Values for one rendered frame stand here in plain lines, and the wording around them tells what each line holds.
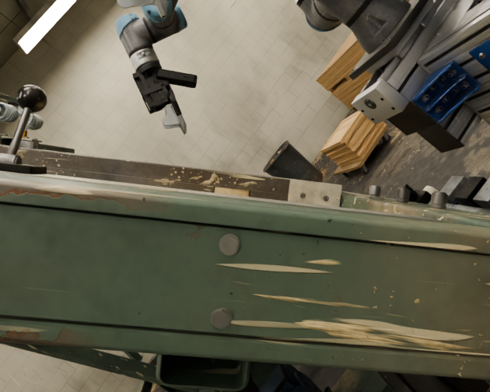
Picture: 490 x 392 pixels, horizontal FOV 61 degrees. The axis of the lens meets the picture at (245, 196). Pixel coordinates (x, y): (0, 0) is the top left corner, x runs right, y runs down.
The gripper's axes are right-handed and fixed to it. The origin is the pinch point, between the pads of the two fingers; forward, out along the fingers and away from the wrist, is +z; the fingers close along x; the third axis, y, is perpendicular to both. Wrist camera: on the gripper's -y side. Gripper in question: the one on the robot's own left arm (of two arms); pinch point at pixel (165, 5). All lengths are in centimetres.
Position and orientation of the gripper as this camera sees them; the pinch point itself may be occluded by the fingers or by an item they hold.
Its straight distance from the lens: 59.1
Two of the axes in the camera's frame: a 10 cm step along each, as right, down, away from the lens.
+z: 4.1, 9.1, 0.2
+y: -9.1, 4.1, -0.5
